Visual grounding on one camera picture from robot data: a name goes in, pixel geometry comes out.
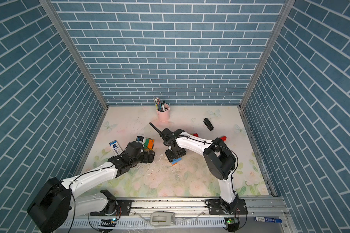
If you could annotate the pens in cup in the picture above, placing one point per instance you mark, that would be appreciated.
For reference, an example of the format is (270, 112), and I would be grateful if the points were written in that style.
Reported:
(160, 105)

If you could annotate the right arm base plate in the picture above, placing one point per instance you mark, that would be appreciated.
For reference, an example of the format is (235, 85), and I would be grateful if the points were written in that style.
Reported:
(220, 207)

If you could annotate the blue white marker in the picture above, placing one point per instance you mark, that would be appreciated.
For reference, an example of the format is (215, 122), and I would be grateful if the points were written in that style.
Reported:
(267, 219)

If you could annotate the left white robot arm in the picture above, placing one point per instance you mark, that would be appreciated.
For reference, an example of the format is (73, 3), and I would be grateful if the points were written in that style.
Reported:
(61, 200)

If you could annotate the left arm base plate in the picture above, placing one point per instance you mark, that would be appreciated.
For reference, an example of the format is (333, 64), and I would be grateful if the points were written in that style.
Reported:
(117, 208)

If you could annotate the blue lego brick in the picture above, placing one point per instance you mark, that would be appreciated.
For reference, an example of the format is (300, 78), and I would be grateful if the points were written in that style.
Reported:
(176, 160)

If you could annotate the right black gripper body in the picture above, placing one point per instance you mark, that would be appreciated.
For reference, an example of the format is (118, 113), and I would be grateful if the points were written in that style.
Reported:
(171, 155)

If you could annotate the white blue small box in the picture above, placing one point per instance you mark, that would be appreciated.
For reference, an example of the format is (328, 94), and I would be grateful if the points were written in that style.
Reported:
(116, 148)

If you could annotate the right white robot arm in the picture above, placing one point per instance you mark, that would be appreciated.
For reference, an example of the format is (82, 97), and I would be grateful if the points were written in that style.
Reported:
(220, 160)

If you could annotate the black stapler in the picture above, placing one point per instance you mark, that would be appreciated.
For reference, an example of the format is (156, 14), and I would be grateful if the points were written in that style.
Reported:
(208, 124)

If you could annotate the white handheld device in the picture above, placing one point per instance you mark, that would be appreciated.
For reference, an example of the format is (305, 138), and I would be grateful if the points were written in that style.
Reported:
(162, 219)

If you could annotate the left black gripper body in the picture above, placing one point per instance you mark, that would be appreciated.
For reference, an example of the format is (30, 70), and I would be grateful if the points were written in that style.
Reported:
(142, 158)

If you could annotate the pink pen cup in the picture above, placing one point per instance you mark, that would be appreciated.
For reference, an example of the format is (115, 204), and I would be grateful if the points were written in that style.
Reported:
(164, 115)

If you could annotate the dark green lego brick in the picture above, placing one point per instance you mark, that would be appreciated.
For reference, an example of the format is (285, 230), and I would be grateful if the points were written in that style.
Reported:
(146, 143)

